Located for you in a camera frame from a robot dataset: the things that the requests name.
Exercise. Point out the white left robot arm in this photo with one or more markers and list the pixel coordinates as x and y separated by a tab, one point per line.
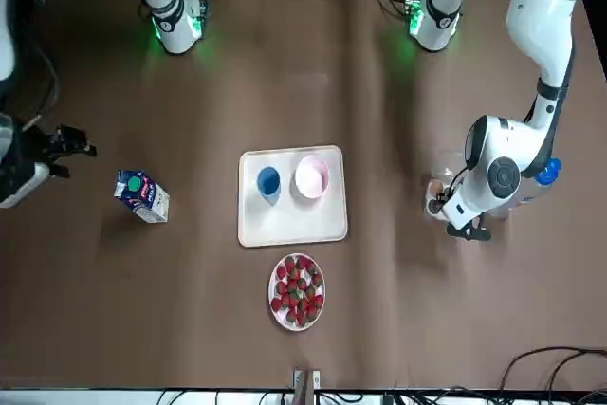
536	21

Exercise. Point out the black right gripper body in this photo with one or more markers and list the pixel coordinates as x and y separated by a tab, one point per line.
33	149

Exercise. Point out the brown egg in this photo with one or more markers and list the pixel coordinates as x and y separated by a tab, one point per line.
435	185

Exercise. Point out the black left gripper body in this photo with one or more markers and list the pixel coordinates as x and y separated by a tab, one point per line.
469	232

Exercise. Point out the clear plastic egg carton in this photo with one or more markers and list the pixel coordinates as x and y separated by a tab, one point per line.
438	172

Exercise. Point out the clear bottle blue cap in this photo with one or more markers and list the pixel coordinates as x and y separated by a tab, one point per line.
550	172

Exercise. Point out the white round plate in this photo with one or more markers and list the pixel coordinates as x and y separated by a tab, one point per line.
280	317

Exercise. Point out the pink plastic bowl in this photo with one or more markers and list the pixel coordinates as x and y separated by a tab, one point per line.
311	177

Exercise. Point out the white rectangular tray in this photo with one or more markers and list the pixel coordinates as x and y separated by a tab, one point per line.
294	225

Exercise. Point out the blue white milk carton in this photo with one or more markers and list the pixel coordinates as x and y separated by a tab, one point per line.
142	196

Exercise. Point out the blue plastic cup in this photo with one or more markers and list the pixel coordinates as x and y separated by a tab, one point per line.
269	182

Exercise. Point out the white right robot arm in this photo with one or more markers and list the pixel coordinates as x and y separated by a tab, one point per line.
171	11

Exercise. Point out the white side desk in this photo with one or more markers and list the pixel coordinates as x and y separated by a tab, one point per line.
95	398

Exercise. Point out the red strawberries heap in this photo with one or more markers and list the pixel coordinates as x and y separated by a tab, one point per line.
299	291

